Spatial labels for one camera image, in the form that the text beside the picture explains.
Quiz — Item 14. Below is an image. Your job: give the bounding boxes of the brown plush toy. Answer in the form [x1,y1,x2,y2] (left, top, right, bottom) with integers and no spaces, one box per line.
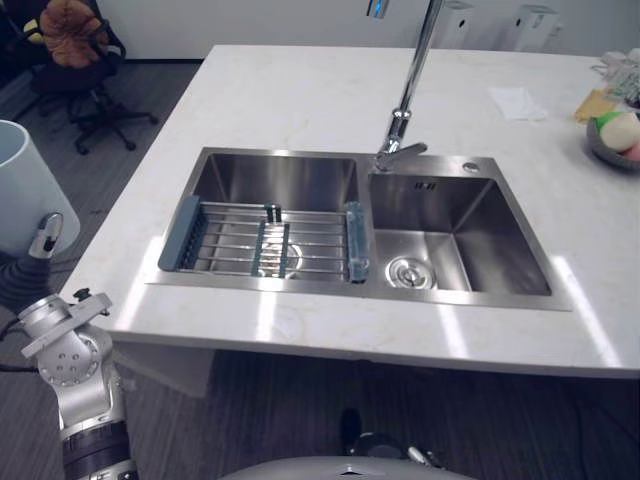
[38,0,109,67]

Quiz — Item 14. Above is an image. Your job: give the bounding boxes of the white paper napkin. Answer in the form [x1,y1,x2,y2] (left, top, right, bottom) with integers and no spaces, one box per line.
[486,86,549,122]

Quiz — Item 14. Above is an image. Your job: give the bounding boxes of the black office chair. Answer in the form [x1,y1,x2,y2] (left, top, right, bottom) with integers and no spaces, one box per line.
[0,0,160,156]

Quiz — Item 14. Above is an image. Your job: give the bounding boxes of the grey bowl with toy food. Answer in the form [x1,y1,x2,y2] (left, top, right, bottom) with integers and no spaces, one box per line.
[584,110,640,174]

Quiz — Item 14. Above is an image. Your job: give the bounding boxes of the white cup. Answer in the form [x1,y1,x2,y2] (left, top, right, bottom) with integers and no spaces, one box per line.
[0,119,82,257]

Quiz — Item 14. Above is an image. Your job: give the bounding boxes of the yellow packet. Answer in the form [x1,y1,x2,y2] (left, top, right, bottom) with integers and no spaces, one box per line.
[572,87,627,124]

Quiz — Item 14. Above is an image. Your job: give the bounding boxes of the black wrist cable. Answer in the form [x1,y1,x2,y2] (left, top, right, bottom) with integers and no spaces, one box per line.
[0,319,40,374]

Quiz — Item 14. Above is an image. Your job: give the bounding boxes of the chrome sink faucet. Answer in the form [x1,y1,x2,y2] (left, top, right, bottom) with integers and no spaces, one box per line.
[372,0,446,174]

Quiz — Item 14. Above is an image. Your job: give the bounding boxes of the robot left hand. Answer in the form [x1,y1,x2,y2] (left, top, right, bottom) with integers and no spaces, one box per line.
[0,211,66,315]

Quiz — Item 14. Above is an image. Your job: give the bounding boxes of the white box appliance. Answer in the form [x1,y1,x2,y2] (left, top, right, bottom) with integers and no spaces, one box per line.
[438,0,495,50]
[503,0,562,52]

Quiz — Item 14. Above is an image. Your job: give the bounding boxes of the sink drying rack grey ends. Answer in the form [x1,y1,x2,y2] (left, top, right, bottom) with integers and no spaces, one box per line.
[158,196,374,282]

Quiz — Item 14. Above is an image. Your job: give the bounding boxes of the round sink drain strainer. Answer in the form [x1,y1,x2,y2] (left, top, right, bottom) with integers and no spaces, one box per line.
[384,254,439,292]

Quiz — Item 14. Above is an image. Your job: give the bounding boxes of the stainless steel double sink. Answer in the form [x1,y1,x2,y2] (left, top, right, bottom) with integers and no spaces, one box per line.
[144,146,574,312]

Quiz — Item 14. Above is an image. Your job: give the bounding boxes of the white and green clutter pile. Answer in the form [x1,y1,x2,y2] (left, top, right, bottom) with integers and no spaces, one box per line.
[591,48,640,107]

